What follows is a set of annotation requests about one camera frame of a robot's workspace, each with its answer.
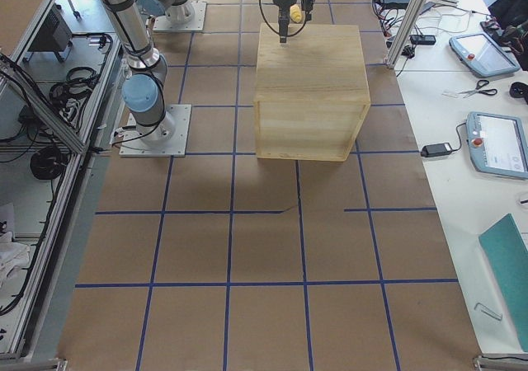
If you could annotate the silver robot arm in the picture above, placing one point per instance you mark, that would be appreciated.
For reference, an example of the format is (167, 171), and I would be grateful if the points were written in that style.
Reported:
(155, 8)
(143, 91)

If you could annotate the light wooden drawer cabinet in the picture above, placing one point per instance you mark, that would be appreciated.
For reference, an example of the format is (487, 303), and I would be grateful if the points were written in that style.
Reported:
(311, 95)

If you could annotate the yellow toy croissant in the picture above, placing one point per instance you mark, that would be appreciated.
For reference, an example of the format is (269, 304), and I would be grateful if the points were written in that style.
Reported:
(296, 14)

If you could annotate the black small adapter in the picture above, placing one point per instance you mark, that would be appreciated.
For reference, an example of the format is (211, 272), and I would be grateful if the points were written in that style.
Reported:
(422, 39)

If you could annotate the grey teach pendant far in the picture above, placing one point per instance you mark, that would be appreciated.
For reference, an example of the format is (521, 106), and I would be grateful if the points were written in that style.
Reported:
(482, 55)

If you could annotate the grey teach pendant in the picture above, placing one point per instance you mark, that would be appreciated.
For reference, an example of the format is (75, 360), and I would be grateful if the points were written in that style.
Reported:
(482, 55)
(497, 144)

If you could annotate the black power adapter brick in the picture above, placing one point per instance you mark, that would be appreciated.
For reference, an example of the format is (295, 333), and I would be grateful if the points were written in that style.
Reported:
(436, 150)

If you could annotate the black control box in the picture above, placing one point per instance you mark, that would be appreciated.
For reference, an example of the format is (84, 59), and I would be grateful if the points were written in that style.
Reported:
(54, 36)

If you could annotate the grey teach pendant near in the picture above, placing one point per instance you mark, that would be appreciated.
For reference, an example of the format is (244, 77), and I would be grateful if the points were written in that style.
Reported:
(497, 144)

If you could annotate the teal green folder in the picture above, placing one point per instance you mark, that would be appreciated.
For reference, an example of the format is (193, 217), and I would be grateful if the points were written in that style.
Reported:
(507, 255)

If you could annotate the white crumpled cloth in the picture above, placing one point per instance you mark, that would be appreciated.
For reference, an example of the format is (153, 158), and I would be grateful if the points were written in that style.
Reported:
(14, 256)

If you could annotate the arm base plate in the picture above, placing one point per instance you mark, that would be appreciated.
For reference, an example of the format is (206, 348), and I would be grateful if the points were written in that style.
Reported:
(187, 17)
(168, 139)

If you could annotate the aluminium frame post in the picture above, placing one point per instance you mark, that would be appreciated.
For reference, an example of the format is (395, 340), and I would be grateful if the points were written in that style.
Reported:
(399, 41)

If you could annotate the black handled scissors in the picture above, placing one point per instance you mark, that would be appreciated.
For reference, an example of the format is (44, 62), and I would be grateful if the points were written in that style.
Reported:
(480, 88)

